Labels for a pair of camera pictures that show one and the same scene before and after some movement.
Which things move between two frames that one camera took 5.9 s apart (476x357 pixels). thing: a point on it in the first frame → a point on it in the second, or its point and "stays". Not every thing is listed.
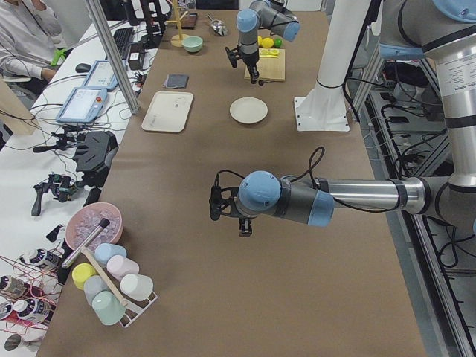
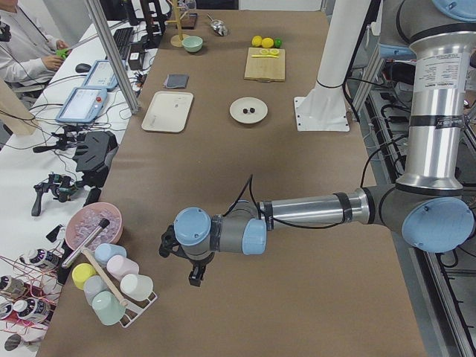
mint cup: [108, 309] stays
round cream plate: [248, 110] stays
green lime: [277, 42] stays
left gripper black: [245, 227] → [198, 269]
